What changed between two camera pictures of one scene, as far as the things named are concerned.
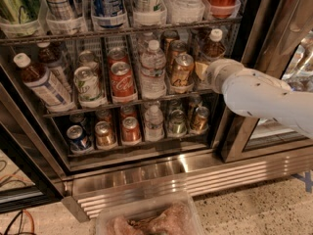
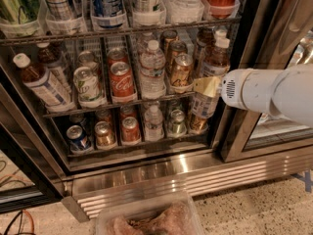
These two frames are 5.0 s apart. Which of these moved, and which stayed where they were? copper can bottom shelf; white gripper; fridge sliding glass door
Moved: white gripper
Stayed: copper can bottom shelf; fridge sliding glass door
